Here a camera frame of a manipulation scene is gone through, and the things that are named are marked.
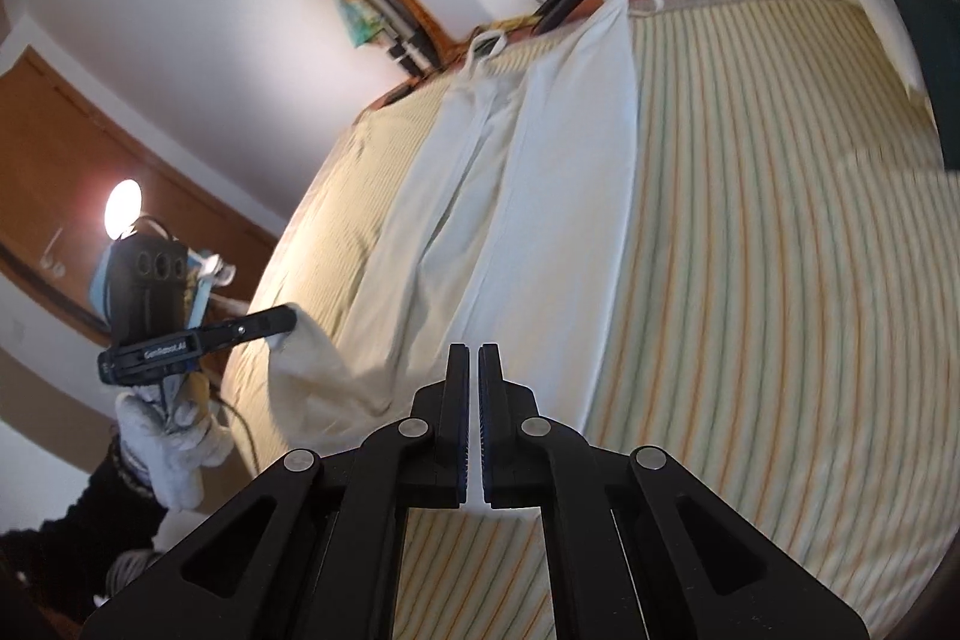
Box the white pants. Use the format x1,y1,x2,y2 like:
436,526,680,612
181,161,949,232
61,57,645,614
267,0,665,515

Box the wooden door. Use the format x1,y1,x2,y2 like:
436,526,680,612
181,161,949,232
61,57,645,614
0,44,283,350

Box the striped bed sheet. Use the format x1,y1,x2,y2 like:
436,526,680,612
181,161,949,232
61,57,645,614
217,0,960,640

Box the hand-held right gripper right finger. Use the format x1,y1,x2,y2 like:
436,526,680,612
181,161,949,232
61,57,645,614
478,344,872,640

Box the silver folded tripod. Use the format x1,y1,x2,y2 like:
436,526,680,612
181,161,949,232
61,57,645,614
301,0,443,80

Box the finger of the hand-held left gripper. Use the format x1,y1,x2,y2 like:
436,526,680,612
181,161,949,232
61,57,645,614
196,305,298,350

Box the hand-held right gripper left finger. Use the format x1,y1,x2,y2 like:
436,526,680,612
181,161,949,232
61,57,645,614
79,344,473,640

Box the dark green cloth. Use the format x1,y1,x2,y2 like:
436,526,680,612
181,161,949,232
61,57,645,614
841,0,960,175

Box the person's left forearm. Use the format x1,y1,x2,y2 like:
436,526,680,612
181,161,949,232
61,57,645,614
0,434,170,640

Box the person's left hand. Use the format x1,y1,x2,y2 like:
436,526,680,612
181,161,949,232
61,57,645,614
115,376,235,510

